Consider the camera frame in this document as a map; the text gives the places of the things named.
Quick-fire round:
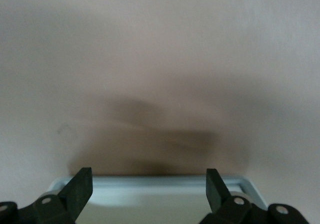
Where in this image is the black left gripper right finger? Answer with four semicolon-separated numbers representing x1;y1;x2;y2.
199;168;270;224

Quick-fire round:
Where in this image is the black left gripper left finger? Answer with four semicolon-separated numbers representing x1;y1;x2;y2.
17;167;94;224

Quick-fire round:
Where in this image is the brown table cover mat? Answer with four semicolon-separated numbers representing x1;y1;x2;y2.
0;0;320;224

